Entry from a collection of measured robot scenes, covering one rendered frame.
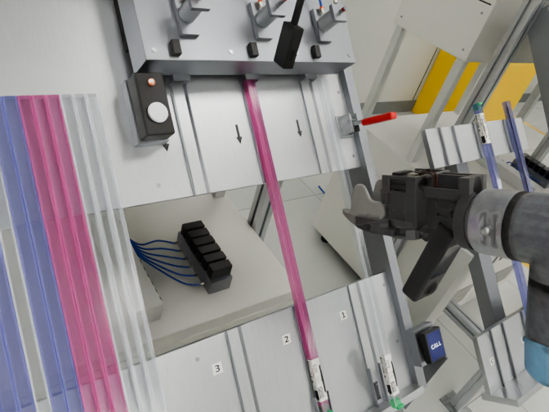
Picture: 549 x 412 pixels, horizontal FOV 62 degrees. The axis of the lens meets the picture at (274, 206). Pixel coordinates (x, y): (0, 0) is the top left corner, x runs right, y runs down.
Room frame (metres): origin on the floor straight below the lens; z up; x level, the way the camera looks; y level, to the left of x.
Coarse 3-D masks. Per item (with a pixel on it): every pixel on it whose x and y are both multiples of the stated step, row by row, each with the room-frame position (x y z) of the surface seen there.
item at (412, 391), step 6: (414, 384) 0.48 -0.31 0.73; (402, 390) 0.47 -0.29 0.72; (408, 390) 0.47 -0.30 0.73; (414, 390) 0.47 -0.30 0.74; (420, 390) 0.47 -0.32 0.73; (402, 396) 0.45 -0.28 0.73; (408, 396) 0.45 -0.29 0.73; (414, 396) 0.46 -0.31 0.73; (384, 402) 0.43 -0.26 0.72; (390, 402) 0.43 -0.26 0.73; (402, 402) 0.44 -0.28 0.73; (408, 402) 0.45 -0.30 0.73; (372, 408) 0.42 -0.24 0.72; (378, 408) 0.42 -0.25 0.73; (384, 408) 0.42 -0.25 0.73; (390, 408) 0.42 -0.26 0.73
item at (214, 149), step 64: (0, 0) 0.47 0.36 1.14; (64, 0) 0.52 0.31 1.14; (0, 64) 0.43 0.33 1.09; (64, 64) 0.47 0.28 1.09; (128, 64) 0.53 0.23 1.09; (128, 128) 0.47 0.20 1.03; (192, 128) 0.53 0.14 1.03; (320, 128) 0.67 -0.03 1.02; (128, 192) 0.42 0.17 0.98; (192, 192) 0.47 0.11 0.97
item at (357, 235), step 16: (320, 80) 0.67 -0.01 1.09; (320, 96) 0.67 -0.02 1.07; (336, 128) 0.64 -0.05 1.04; (336, 144) 0.62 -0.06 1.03; (336, 160) 0.61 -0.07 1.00; (352, 192) 0.59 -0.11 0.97; (352, 224) 0.56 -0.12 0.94; (368, 272) 0.52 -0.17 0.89; (368, 288) 0.51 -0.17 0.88; (368, 304) 0.50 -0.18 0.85; (384, 336) 0.47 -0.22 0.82; (384, 352) 0.46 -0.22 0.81; (400, 400) 0.42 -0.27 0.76
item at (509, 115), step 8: (504, 104) 0.97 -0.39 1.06; (504, 112) 0.96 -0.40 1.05; (512, 112) 0.97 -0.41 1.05; (512, 120) 0.95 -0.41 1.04; (512, 128) 0.94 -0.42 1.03; (512, 136) 0.93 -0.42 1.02; (512, 144) 0.93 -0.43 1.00; (520, 144) 0.93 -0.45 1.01; (520, 152) 0.91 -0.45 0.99; (520, 160) 0.90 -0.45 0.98; (520, 168) 0.90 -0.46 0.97; (520, 176) 0.89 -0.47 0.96; (528, 176) 0.89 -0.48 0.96; (528, 184) 0.88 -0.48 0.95
